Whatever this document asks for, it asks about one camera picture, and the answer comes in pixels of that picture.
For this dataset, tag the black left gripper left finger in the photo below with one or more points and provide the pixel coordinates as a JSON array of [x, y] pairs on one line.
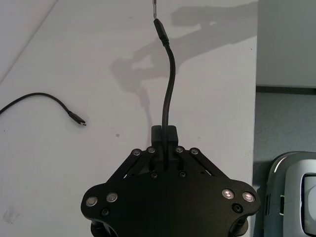
[[142, 161]]

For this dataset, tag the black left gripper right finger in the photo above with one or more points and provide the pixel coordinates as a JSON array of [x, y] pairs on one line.
[[190, 161]]

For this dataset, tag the grey and white plastic device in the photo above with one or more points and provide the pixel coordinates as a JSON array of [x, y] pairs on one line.
[[291, 197]]

